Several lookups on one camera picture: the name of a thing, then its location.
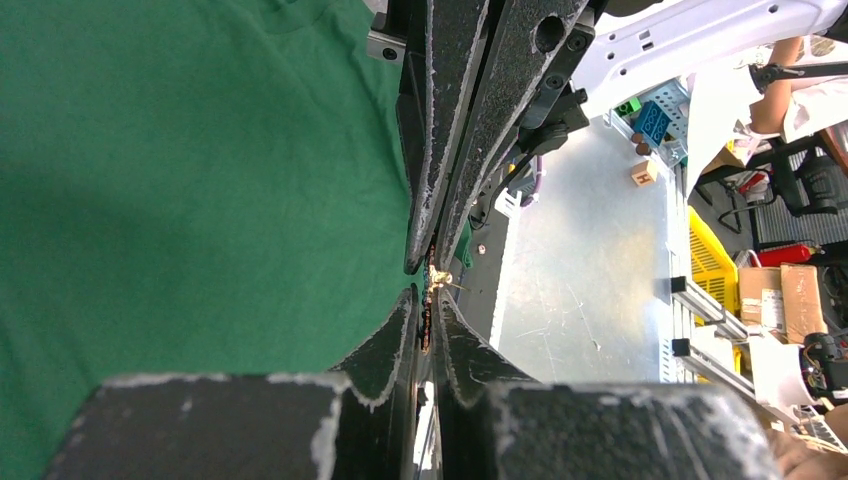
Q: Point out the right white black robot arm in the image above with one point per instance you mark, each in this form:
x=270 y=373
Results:
x=636 y=44

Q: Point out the cardboard box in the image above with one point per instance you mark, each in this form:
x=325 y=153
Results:
x=784 y=300

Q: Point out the blue toy brick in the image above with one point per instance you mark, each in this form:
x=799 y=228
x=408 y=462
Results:
x=653 y=124

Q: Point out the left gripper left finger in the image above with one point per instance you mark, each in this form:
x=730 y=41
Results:
x=356 y=420

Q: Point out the wooden letter cube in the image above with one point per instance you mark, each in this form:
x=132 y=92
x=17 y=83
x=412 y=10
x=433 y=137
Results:
x=645 y=173

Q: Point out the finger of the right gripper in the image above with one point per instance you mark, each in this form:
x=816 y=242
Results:
x=528 y=37
x=437 y=74

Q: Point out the yellow plastic crate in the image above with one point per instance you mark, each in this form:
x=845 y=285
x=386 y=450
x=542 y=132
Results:
x=712 y=268

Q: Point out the green cloth garment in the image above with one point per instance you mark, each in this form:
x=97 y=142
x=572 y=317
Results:
x=187 y=186

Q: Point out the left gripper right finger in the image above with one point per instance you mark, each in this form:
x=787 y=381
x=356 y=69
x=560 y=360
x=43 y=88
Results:
x=497 y=422

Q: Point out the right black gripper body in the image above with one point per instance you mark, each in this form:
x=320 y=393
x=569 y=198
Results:
x=553 y=87

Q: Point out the red fire extinguisher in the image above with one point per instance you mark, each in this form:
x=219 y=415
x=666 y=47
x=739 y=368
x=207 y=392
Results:
x=790 y=254

